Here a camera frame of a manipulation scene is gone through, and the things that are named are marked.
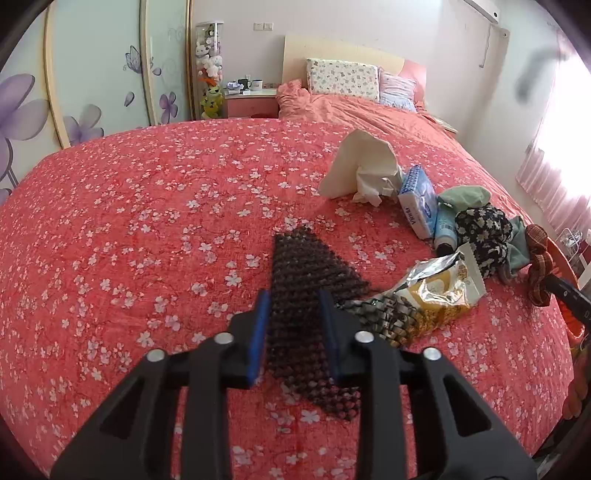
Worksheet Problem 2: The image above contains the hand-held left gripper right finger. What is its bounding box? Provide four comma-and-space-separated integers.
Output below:
318, 288, 539, 480

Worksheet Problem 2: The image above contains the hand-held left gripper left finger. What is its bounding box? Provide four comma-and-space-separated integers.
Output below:
51, 290, 273, 480

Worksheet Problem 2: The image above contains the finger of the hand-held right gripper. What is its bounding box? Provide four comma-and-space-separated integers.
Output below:
547, 275, 591, 324

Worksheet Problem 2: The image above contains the orange plastic basket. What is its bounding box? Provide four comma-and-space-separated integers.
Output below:
547, 237, 591, 342

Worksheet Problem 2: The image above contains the brown plaid cloth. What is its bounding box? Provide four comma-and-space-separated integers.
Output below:
525, 224, 557, 306

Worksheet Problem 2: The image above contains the dark brown mesh cloth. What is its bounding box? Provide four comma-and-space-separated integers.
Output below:
269, 225, 370, 422

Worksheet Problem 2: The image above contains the dark floral cloth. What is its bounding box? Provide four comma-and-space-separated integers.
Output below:
455, 206, 514, 280

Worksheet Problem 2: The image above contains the blue tissue pack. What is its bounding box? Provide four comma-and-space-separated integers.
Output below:
397, 165, 439, 240

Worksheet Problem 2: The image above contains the pink curtain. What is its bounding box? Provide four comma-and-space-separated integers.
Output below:
515, 28, 591, 222

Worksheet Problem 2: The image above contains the gold and silver snack bag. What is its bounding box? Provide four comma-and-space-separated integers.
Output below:
335, 251, 486, 349

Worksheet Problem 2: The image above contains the light blue lotion tube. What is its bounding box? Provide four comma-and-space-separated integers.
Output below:
434, 203, 459, 257

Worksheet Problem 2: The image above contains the orange duvet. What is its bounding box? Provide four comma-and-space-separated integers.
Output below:
276, 79, 458, 134

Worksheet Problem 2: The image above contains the pink nightstand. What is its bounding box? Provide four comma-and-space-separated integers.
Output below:
224, 88, 279, 120

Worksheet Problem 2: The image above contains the pink striped pillow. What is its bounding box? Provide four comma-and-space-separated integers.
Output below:
379, 68, 419, 112

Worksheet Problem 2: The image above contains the floral print pillow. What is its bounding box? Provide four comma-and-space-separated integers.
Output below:
305, 58, 380, 100

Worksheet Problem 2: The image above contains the clear tube of plush toys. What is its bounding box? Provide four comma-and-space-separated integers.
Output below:
193, 21, 225, 120

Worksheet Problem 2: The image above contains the beige and pink headboard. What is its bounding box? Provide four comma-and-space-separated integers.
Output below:
283, 34, 428, 104

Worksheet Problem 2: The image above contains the white air conditioner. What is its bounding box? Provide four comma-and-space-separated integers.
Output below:
464, 0, 502, 25

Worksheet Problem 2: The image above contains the wardrobe with purple flowers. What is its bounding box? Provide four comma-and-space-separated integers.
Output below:
0, 0, 195, 204

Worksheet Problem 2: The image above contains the white wire rack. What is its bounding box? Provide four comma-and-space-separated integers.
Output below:
561, 230, 591, 268

